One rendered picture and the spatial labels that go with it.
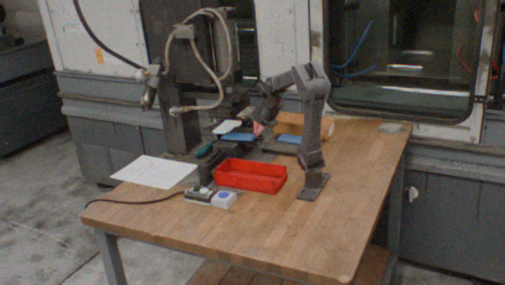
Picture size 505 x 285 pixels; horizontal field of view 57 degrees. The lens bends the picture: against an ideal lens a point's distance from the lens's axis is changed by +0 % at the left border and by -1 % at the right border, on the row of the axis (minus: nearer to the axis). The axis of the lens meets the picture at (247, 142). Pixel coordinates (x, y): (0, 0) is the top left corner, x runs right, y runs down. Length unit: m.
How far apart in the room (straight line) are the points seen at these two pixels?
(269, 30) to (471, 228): 1.40
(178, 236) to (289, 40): 1.26
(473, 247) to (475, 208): 0.22
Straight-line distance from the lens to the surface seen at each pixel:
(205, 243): 1.48
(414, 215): 2.54
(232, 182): 1.73
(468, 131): 2.26
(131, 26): 2.99
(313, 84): 1.52
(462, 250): 2.60
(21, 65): 4.85
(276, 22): 2.42
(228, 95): 1.85
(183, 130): 2.00
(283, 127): 2.11
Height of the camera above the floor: 1.77
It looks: 25 degrees down
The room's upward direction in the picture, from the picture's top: 5 degrees counter-clockwise
